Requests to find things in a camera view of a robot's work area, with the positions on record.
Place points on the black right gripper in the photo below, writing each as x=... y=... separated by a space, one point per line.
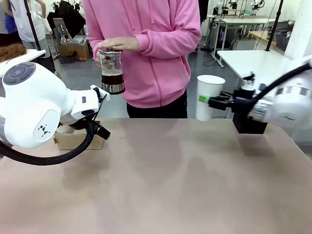
x=241 y=100

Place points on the glass french press with coffee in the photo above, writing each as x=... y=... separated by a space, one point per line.
x=111 y=73

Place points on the brown cardboard cup carrier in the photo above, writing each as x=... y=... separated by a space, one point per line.
x=73 y=141

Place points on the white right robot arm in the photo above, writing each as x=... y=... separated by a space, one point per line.
x=290 y=102

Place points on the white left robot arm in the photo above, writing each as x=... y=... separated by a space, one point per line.
x=36 y=107

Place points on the person's right forearm pink sleeve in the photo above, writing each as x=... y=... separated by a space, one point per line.
x=92 y=44

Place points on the person's left forearm pink sleeve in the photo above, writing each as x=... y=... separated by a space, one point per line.
x=170 y=40

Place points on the person's left hand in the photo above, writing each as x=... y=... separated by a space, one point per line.
x=122 y=43

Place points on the black right wrist adapter box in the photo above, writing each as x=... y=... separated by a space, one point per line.
x=248 y=123

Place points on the grey cabinet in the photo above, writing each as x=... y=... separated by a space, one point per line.
x=245 y=44

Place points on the person in pink hoodie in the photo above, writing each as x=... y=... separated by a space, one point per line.
x=156 y=73

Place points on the wooden top table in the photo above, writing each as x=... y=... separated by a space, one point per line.
x=262 y=35

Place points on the black stand pole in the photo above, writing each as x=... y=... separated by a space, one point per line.
x=32 y=25
x=274 y=24

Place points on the brown cardboard box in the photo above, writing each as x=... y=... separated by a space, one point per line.
x=74 y=50

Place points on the grey plastic bin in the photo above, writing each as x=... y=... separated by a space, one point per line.
x=73 y=40

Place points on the black hanging cloth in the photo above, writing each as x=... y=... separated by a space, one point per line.
x=69 y=17

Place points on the white side table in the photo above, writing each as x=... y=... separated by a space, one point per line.
x=34 y=54

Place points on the bystander in white shirt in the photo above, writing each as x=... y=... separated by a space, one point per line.
x=24 y=22

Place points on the brown furry object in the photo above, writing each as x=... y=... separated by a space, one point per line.
x=12 y=51

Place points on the bystander in blue top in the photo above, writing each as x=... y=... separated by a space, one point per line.
x=8 y=22

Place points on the white frame lab table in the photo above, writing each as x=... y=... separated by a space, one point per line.
x=241 y=22

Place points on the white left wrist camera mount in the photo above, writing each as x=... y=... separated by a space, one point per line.
x=101 y=91

